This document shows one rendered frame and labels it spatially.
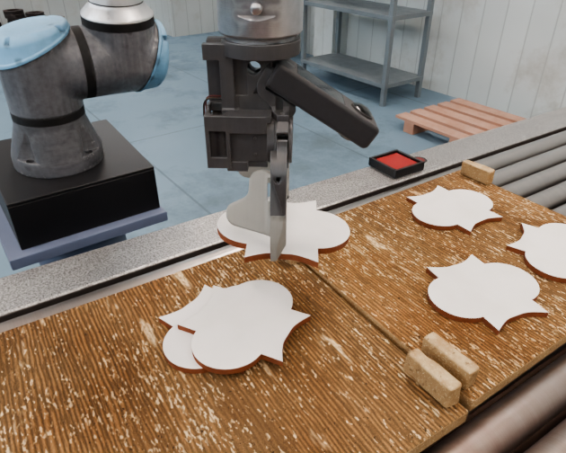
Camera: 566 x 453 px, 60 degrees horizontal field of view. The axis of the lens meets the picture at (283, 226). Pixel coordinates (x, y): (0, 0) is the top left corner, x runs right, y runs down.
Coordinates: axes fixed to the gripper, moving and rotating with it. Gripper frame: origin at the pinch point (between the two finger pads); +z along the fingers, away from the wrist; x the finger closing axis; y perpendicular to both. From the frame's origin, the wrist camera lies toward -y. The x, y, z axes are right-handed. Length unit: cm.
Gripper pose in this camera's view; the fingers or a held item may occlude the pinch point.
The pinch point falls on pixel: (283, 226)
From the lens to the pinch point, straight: 54.3
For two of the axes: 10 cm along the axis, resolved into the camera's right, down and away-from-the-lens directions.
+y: -10.0, -0.2, 0.3
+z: 0.0, 8.5, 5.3
